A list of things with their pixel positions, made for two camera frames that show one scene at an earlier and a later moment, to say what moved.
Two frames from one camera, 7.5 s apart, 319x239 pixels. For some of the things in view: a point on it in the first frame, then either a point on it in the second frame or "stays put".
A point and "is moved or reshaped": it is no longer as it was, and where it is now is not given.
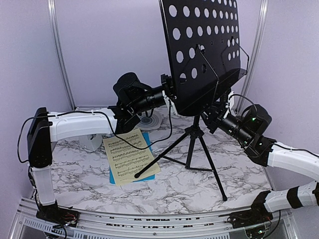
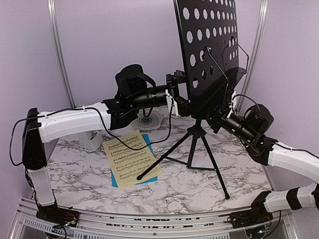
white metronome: [90, 142] stays put
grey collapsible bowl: [154, 121] stays put
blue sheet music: [150, 177] is moved or reshaped
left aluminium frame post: [52, 10] stays put
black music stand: [203, 38] is moved or reshaped
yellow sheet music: [126, 161] stays put
